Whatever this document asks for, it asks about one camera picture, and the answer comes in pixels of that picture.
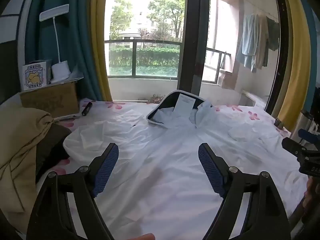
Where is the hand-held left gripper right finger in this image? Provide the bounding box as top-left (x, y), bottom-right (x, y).
top-left (198, 142), bottom-right (292, 240)

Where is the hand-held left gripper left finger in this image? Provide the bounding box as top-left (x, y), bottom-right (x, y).
top-left (26, 142), bottom-right (119, 240)

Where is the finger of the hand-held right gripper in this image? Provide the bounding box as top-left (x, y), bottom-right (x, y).
top-left (282, 138), bottom-right (307, 159)
top-left (298, 129), bottom-right (320, 142)

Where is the large white garment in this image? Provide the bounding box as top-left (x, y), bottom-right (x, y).
top-left (62, 99), bottom-right (309, 240)

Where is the silver metal flask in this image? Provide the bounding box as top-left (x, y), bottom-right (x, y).
top-left (299, 110), bottom-right (318, 143)

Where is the dark cloth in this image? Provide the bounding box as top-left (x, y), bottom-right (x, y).
top-left (35, 122), bottom-right (72, 183)

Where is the floral bed sheet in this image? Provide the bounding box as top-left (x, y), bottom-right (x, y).
top-left (35, 100), bottom-right (310, 240)

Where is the black cylinder roller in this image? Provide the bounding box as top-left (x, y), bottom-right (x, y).
top-left (75, 102), bottom-right (93, 119)

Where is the white appliance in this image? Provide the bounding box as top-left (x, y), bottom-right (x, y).
top-left (240, 90), bottom-right (268, 109)

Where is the white paper tag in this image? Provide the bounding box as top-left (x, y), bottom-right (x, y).
top-left (173, 95), bottom-right (196, 118)

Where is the black white-edged bag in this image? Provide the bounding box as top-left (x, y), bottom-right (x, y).
top-left (146, 90), bottom-right (208, 125)

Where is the yellow curtain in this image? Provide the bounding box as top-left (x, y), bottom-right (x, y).
top-left (271, 0), bottom-right (308, 130)
top-left (90, 0), bottom-right (113, 102)

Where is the potted plant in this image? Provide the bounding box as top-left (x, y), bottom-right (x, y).
top-left (149, 94), bottom-right (167, 104)

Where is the brown cardboard box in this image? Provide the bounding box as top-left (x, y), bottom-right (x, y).
top-left (19, 81), bottom-right (80, 118)

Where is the beige blanket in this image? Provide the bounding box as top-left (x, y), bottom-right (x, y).
top-left (0, 101), bottom-right (54, 235)

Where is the flat cardboard piece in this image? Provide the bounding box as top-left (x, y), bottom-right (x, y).
top-left (217, 70), bottom-right (238, 89)

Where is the hanging dark green garment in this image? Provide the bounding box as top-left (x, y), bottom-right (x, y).
top-left (266, 17), bottom-right (280, 52)

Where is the hanging beige garment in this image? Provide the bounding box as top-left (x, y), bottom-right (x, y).
top-left (255, 15), bottom-right (269, 69)

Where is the white desk lamp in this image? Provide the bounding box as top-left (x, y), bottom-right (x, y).
top-left (39, 4), bottom-right (73, 82)

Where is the hanging light blue garment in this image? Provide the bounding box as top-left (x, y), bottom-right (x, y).
top-left (235, 14), bottom-right (260, 73)

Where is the dark metal window railing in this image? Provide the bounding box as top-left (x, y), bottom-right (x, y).
top-left (104, 39), bottom-right (232, 83)

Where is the cartoon print tissue box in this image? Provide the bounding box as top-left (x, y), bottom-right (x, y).
top-left (22, 59), bottom-right (53, 91)

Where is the teal curtain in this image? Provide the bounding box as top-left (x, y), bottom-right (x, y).
top-left (25, 0), bottom-right (103, 102)

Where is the dark sliding door frame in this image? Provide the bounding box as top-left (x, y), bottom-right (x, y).
top-left (265, 0), bottom-right (288, 113)
top-left (179, 0), bottom-right (210, 98)

